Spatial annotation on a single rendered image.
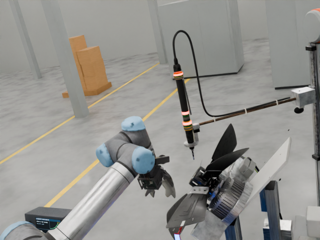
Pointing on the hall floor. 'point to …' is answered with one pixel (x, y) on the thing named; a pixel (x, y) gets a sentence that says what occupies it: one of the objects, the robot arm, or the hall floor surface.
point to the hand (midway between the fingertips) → (164, 194)
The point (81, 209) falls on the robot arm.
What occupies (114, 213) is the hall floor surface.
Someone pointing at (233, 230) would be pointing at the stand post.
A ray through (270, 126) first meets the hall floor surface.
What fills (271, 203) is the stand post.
